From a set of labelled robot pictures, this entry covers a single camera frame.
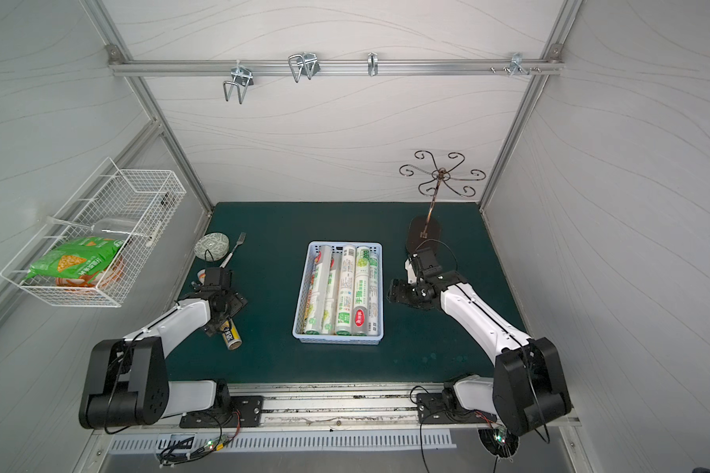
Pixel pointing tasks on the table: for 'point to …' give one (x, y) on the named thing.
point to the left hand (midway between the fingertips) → (229, 310)
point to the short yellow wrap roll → (231, 334)
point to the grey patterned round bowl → (211, 246)
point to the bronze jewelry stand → (424, 231)
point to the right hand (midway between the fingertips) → (400, 294)
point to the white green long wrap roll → (373, 295)
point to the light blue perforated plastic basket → (303, 295)
